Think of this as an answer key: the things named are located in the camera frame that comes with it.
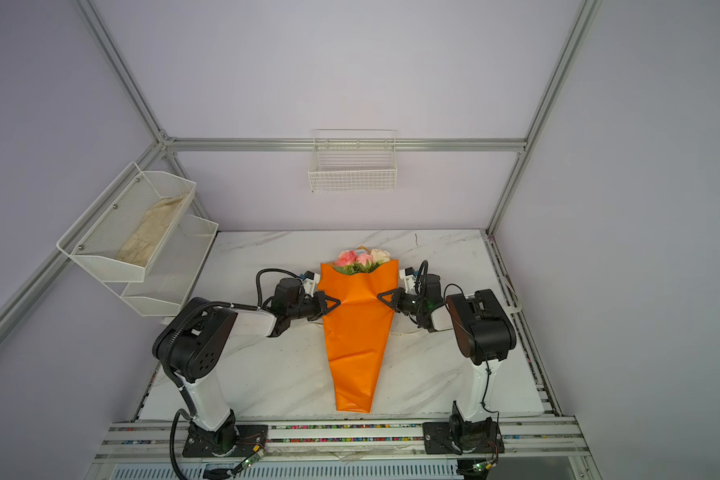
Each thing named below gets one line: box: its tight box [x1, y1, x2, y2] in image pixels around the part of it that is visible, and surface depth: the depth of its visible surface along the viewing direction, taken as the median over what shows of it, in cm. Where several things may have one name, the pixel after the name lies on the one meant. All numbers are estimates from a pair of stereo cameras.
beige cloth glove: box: [116, 194, 188, 267], surface depth 81 cm
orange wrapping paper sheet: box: [318, 259, 399, 413], surface depth 90 cm
